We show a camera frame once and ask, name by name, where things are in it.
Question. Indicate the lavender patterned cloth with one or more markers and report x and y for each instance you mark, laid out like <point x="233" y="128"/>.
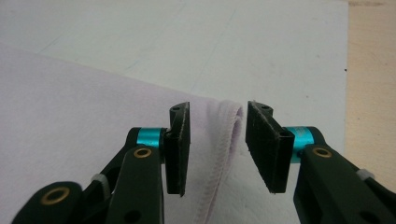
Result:
<point x="77" y="109"/>

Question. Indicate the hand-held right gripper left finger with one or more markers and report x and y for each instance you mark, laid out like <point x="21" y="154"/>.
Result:
<point x="177" y="149"/>

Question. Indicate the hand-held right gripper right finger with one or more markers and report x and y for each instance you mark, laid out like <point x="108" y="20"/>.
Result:
<point x="267" y="149"/>

